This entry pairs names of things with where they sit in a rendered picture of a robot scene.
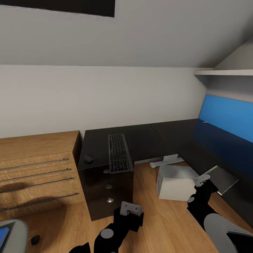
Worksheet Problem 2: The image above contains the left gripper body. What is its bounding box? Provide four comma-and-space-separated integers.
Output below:
113, 209, 139, 235

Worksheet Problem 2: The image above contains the notebook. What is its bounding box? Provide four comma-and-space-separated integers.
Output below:
205, 166, 239, 195

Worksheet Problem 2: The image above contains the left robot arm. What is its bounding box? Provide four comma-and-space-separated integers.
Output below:
69, 201, 144, 253

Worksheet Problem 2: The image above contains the mouse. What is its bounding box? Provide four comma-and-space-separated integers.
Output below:
83, 155, 93, 163

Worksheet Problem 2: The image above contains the keyboard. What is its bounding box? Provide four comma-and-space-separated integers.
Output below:
108, 134, 134, 174

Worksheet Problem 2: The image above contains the swivel chair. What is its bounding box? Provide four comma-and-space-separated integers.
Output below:
0, 219, 40, 253

